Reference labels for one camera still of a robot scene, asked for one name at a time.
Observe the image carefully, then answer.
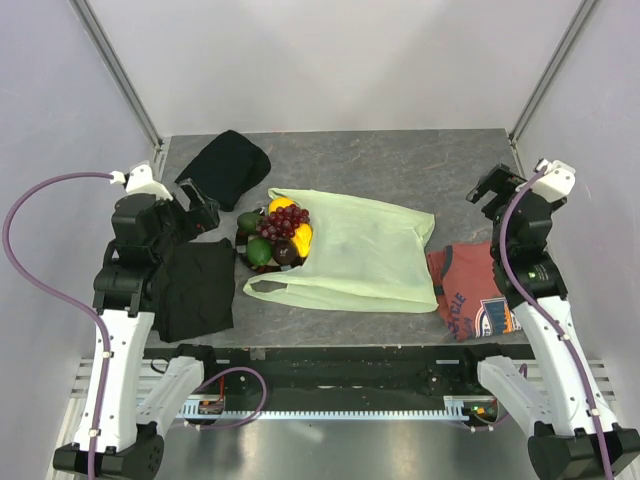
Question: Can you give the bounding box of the purple cable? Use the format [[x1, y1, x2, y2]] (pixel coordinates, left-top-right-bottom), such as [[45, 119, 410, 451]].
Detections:
[[2, 171, 114, 480], [501, 167, 614, 480]]

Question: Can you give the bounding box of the yellow pear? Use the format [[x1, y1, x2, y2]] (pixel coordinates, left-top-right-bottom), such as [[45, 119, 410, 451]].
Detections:
[[291, 223, 313, 258]]

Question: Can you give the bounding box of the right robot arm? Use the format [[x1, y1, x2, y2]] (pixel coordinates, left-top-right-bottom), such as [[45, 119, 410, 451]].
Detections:
[[457, 159, 639, 479]]

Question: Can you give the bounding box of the aluminium frame post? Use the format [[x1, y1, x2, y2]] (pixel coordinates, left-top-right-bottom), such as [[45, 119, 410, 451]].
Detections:
[[508, 0, 601, 147], [69, 0, 167, 179]]

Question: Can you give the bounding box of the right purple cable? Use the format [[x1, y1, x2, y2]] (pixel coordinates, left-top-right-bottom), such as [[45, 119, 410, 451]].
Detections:
[[501, 167, 614, 480]]

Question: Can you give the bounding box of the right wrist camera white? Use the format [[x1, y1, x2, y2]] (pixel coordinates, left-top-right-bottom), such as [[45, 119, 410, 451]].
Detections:
[[531, 159, 576, 203]]

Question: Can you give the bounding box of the right aluminium frame post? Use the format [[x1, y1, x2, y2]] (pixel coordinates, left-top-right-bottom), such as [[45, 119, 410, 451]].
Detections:
[[508, 0, 601, 147]]

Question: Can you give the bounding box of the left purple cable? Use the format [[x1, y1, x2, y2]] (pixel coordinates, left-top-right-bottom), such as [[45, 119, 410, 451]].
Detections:
[[2, 171, 114, 480]]

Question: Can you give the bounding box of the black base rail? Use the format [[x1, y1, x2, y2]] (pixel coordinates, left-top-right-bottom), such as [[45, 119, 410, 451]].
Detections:
[[144, 343, 534, 397]]

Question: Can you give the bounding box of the green avocado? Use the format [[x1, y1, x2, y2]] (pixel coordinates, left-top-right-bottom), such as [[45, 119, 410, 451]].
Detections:
[[237, 212, 262, 235], [246, 237, 272, 267]]

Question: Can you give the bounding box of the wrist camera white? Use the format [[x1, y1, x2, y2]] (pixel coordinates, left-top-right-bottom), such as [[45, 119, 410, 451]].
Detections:
[[531, 159, 576, 203], [110, 162, 173, 200]]

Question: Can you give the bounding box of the left aluminium frame post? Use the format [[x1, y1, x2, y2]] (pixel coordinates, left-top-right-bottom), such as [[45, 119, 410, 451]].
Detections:
[[69, 0, 167, 179]]

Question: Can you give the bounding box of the black cloth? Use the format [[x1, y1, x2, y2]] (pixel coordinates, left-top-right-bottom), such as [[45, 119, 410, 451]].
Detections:
[[154, 239, 236, 343], [176, 130, 271, 212]]

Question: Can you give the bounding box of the light green plastic bag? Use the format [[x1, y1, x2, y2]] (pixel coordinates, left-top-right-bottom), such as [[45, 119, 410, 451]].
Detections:
[[243, 188, 438, 313]]

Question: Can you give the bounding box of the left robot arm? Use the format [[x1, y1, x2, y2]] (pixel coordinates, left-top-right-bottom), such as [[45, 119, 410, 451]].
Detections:
[[52, 180, 220, 479]]

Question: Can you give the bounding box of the patterned round plate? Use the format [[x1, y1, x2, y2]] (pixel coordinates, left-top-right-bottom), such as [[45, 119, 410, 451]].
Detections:
[[235, 203, 313, 274]]

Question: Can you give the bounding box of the yellow lemon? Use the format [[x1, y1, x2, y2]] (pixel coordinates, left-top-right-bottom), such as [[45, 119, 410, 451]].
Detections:
[[268, 197, 295, 213]]

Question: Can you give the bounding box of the red printed t-shirt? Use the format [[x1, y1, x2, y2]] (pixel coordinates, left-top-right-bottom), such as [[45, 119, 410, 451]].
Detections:
[[426, 242, 522, 342]]

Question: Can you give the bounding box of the black cloth back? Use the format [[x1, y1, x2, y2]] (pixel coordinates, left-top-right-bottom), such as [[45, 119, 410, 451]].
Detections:
[[176, 130, 271, 212]]

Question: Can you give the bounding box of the purple grape bunch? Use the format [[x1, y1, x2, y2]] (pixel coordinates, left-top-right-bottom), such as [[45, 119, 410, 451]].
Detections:
[[256, 201, 310, 242]]

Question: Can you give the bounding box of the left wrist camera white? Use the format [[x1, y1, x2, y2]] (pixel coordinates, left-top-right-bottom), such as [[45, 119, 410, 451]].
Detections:
[[110, 162, 173, 200]]

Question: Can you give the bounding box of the black cloth front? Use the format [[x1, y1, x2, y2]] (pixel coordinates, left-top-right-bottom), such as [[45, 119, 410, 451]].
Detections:
[[154, 239, 236, 343]]

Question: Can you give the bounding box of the grey cable duct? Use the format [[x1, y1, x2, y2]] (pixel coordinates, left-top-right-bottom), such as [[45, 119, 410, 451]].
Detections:
[[176, 396, 497, 422]]

